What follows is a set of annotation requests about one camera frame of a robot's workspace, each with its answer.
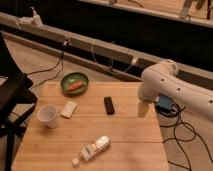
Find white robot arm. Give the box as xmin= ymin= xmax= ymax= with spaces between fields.
xmin=138 ymin=59 xmax=213 ymax=122

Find white ceramic cup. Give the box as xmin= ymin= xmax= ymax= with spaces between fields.
xmin=37 ymin=105 xmax=58 ymax=129

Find blue power box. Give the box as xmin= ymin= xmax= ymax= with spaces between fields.
xmin=156 ymin=94 xmax=173 ymax=113

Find wooden table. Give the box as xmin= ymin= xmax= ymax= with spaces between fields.
xmin=12 ymin=82 xmax=169 ymax=171

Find green bowl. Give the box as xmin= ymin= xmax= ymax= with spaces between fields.
xmin=60 ymin=72 xmax=89 ymax=96

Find orange carrot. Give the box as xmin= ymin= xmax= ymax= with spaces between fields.
xmin=68 ymin=81 xmax=83 ymax=91

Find white sponge block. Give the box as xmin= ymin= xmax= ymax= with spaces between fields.
xmin=61 ymin=101 xmax=77 ymax=119

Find black chair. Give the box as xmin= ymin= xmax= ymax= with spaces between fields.
xmin=0 ymin=31 xmax=37 ymax=171

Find black floor cable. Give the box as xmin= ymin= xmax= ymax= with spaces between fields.
xmin=155 ymin=101 xmax=213 ymax=171

